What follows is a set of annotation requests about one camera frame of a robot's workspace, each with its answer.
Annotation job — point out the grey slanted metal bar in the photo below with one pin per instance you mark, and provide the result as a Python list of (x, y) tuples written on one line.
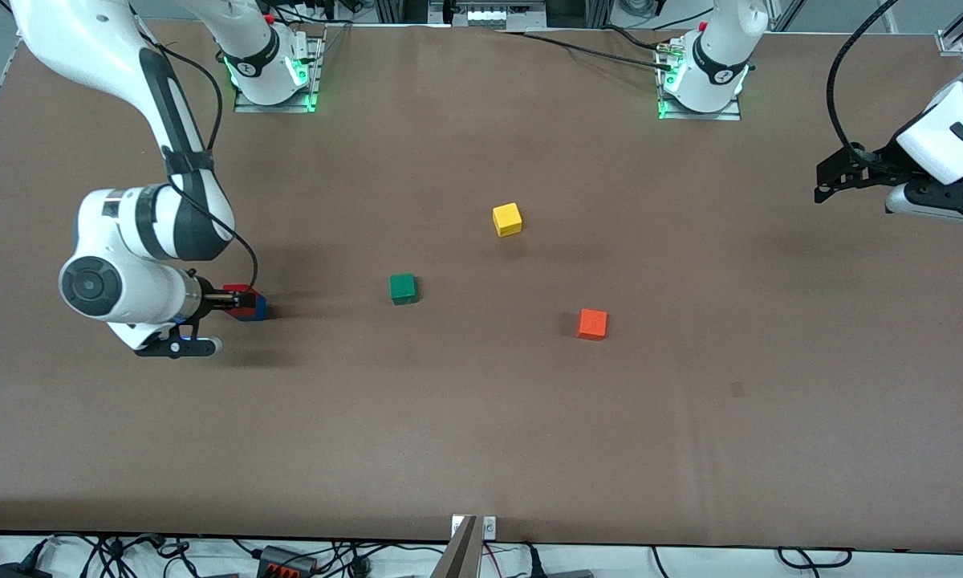
[(459, 558)]

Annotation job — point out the black orange power strip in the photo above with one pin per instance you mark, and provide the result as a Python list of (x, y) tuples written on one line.
[(285, 562)]

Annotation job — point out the green cube block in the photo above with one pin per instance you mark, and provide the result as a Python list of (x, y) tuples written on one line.
[(403, 289)]

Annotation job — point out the yellow cube block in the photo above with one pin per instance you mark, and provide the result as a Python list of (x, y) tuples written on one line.
[(507, 220)]

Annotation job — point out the black plug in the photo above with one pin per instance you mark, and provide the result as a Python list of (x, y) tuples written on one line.
[(534, 562)]

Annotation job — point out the orange cube block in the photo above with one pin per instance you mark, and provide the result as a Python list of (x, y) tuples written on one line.
[(591, 324)]

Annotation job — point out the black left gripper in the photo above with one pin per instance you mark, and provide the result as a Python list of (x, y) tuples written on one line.
[(880, 160)]

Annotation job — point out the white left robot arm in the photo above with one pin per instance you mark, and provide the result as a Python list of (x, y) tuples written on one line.
[(718, 48)]

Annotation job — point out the white socket strip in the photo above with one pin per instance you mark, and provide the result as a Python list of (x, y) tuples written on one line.
[(497, 14)]

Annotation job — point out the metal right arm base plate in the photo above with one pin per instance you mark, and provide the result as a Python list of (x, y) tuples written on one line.
[(277, 107)]

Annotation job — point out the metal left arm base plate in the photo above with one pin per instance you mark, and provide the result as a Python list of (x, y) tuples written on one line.
[(702, 116)]

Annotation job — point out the red cube block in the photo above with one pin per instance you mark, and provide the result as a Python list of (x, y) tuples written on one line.
[(237, 288)]

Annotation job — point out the metal table corner bracket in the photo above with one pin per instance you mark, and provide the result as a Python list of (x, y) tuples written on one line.
[(951, 40)]

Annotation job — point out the blue cube block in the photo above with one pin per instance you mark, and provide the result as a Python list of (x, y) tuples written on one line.
[(262, 310)]

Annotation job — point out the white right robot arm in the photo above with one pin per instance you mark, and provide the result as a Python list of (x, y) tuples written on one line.
[(100, 237)]

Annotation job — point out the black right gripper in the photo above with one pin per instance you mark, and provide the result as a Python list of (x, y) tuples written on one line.
[(206, 301)]

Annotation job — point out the black power adapter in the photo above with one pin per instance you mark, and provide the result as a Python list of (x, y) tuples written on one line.
[(16, 571)]

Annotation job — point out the small white edge bracket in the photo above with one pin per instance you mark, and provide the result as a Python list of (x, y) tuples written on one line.
[(489, 527)]

